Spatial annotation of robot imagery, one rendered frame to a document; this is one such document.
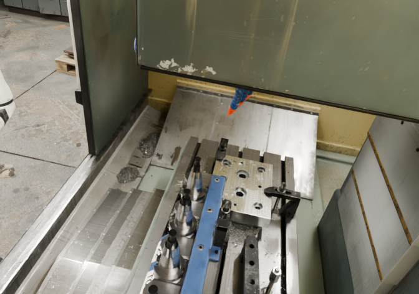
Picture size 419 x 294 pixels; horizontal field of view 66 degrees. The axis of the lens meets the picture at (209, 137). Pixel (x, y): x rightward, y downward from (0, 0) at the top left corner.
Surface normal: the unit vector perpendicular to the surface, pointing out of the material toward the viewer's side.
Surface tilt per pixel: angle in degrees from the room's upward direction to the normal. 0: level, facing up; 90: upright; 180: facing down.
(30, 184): 0
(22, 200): 0
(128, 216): 8
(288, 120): 24
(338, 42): 90
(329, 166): 0
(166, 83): 90
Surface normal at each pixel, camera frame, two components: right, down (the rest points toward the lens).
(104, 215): 0.14, -0.87
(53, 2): 0.11, 0.60
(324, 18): -0.18, 0.56
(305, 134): 0.04, -0.51
